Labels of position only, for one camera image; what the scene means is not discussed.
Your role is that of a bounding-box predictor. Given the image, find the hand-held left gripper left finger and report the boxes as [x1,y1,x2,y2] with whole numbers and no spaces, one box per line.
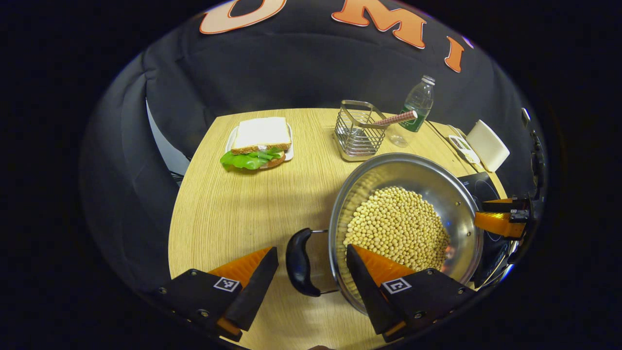
[155,246,280,342]

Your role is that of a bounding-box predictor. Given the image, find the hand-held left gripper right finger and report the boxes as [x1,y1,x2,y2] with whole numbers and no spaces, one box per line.
[346,244,479,343]

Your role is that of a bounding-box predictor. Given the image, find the black induction cooktop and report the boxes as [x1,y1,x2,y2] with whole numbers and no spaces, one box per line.
[457,172,518,288]

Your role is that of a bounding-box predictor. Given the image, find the stainless steel pot black handles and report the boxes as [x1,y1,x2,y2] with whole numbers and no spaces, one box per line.
[286,153,485,316]

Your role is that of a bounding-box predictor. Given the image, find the white toaster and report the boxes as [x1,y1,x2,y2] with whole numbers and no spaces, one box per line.
[466,120,511,173]

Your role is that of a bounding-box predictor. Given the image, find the white divided plate with beans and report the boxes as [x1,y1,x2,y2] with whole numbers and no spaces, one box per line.
[446,135,482,166]

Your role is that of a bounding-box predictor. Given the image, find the pile of soybeans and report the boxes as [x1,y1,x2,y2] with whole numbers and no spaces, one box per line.
[343,186,451,273]

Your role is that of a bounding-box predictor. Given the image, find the clear water bottle green label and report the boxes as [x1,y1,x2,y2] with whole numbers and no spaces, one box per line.
[389,75,435,148]

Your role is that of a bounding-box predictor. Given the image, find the pink checked stick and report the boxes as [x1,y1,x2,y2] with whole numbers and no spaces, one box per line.
[373,110,418,127]

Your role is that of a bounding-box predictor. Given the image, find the sandwich with lettuce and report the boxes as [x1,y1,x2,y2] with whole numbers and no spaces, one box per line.
[220,117,292,172]

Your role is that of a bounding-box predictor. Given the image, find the metal wire rack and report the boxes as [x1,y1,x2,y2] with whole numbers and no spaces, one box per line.
[333,100,389,162]

